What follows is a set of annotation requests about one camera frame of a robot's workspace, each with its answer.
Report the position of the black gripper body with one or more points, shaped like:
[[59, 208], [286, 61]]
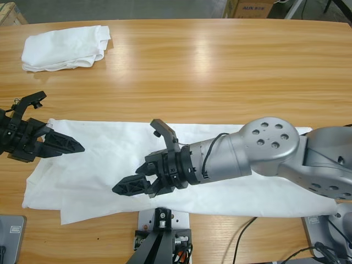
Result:
[[22, 137], [170, 170]]

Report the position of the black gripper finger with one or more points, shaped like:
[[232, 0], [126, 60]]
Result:
[[30, 99], [132, 185], [60, 144], [169, 134]]

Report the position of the white Unitree print t-shirt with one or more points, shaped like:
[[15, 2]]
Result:
[[96, 170]]

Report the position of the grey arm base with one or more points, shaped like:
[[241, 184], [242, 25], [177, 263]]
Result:
[[13, 242], [313, 233]]

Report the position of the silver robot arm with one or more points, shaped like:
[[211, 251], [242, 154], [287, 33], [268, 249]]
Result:
[[261, 154]]

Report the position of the wooden crate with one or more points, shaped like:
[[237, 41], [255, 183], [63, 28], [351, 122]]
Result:
[[11, 13]]

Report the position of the cardboard box with AUX print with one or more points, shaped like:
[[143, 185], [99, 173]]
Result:
[[253, 11]]

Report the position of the white mount block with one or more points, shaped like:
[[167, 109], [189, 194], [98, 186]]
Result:
[[145, 220]]

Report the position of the dark camera post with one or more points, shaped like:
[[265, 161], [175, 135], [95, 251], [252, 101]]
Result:
[[156, 247]]

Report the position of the white metal frame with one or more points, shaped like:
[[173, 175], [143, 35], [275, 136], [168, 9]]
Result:
[[294, 9]]

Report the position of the black metal frame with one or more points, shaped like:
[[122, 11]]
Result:
[[346, 8]]

